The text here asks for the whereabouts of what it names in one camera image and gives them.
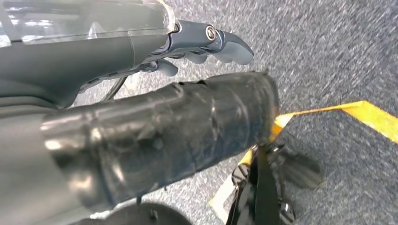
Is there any black rounded robot cover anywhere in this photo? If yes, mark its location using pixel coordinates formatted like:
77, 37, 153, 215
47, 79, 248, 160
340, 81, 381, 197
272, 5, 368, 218
69, 202, 193, 225

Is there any yellow floor tape square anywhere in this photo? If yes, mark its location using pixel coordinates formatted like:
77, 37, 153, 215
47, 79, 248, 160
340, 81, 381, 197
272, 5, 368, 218
208, 100, 398, 224

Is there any thin black hand cable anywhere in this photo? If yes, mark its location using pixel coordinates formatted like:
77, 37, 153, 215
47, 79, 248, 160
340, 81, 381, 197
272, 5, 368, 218
102, 77, 129, 103

